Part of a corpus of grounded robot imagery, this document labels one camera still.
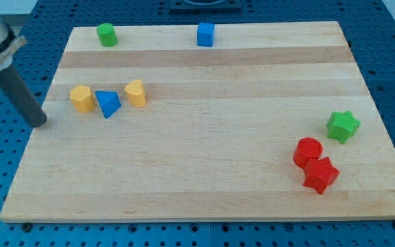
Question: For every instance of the blue cube block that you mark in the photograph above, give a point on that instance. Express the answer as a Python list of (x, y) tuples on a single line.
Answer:
[(205, 34)]

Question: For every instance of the yellow hexagon block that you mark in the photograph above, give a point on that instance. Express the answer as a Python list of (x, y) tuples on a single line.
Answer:
[(82, 98)]

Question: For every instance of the yellow heart block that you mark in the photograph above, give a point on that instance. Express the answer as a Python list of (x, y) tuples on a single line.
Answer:
[(135, 93)]

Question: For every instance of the blue triangle block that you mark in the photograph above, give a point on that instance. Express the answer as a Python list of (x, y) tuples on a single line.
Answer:
[(108, 101)]

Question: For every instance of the red cylinder block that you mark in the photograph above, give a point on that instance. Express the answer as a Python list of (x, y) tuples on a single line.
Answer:
[(306, 149)]

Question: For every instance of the green cylinder block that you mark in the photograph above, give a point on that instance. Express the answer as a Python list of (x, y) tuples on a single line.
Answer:
[(106, 35)]

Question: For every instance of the red star block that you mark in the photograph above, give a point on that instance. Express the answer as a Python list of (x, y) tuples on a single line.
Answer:
[(319, 174)]

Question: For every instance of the green star block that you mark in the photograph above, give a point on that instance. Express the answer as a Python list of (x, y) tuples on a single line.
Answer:
[(342, 125)]

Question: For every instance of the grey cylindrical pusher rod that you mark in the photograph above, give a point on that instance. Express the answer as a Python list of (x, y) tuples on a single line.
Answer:
[(12, 84)]

